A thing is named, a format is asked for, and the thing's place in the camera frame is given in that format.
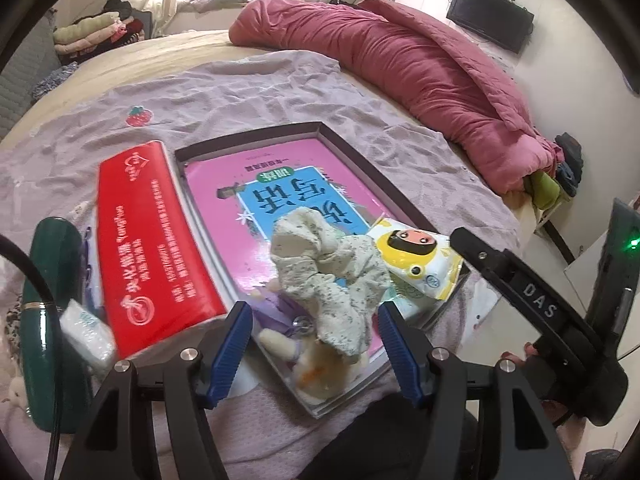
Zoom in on green tissue pack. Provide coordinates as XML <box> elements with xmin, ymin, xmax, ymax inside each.
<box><xmin>59</xmin><ymin>299</ymin><xmax>117</xmax><ymax>373</ymax></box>

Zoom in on black television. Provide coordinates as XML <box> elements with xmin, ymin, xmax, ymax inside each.
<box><xmin>446</xmin><ymin>0</ymin><xmax>535</xmax><ymax>54</ymax></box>

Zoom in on person's right hand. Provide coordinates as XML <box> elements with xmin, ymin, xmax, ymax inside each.
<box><xmin>522</xmin><ymin>341</ymin><xmax>552</xmax><ymax>400</ymax></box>

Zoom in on heap of clothes beside bed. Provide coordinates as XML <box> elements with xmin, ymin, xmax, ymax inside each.
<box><xmin>522</xmin><ymin>132</ymin><xmax>583</xmax><ymax>211</ymax></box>

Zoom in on clothes on window sill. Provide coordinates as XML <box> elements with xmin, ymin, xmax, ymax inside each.
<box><xmin>180</xmin><ymin>0</ymin><xmax>286</xmax><ymax>13</ymax></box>

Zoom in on small white plush toy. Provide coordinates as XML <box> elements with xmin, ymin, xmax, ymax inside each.
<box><xmin>5</xmin><ymin>375</ymin><xmax>31</xmax><ymax>418</ymax></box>

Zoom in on pile of folded clothes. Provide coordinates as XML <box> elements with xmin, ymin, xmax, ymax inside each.
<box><xmin>52</xmin><ymin>0</ymin><xmax>153</xmax><ymax>56</ymax></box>

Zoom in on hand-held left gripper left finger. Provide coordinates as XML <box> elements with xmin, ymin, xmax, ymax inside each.
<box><xmin>60</xmin><ymin>301</ymin><xmax>253</xmax><ymax>480</ymax></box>

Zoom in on yellow wet wipes pack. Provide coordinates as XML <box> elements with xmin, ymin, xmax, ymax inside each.
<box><xmin>367</xmin><ymin>216</ymin><xmax>463</xmax><ymax>302</ymax></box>

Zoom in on dark green thermos bottle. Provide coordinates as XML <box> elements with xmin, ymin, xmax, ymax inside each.
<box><xmin>19</xmin><ymin>216</ymin><xmax>96</xmax><ymax>433</ymax></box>

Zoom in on beige bed sheet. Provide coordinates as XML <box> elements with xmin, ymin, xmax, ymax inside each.
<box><xmin>0</xmin><ymin>30</ymin><xmax>281</xmax><ymax>136</ymax></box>

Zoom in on leopard print scrunchie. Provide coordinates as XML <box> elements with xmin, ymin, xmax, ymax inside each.
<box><xmin>2</xmin><ymin>305</ymin><xmax>23</xmax><ymax>361</ymax></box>

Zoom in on red tissue box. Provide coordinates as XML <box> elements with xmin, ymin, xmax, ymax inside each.
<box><xmin>96</xmin><ymin>141</ymin><xmax>228</xmax><ymax>358</ymax></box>

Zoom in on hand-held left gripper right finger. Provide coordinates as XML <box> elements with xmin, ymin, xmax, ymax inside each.
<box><xmin>377</xmin><ymin>304</ymin><xmax>576</xmax><ymax>480</ymax></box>

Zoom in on purple strawberry print blanket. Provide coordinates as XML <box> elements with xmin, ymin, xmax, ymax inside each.
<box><xmin>0</xmin><ymin>50</ymin><xmax>521</xmax><ymax>480</ymax></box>

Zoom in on purple and white tissue pack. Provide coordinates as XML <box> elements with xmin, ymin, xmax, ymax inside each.
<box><xmin>80</xmin><ymin>225</ymin><xmax>106</xmax><ymax>321</ymax></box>

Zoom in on grey quilted headboard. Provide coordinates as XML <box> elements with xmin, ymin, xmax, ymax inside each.
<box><xmin>0</xmin><ymin>7</ymin><xmax>63</xmax><ymax>141</ymax></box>

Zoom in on pink quilt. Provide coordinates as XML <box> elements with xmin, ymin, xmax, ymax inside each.
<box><xmin>228</xmin><ymin>0</ymin><xmax>563</xmax><ymax>196</ymax></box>

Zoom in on teddy bear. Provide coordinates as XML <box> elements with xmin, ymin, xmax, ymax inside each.
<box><xmin>257</xmin><ymin>280</ymin><xmax>373</xmax><ymax>406</ymax></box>

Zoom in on white floral scrunchie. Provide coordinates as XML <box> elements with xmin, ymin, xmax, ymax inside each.
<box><xmin>270</xmin><ymin>206</ymin><xmax>392</xmax><ymax>357</ymax></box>

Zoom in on dark floral cloth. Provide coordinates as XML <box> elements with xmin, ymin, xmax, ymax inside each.
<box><xmin>31</xmin><ymin>62</ymin><xmax>81</xmax><ymax>103</ymax></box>

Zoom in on black cable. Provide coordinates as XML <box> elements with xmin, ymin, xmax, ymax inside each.
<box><xmin>0</xmin><ymin>235</ymin><xmax>66</xmax><ymax>480</ymax></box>

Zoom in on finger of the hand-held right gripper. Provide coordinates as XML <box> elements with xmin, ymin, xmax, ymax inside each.
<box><xmin>450</xmin><ymin>227</ymin><xmax>601</xmax><ymax>356</ymax></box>

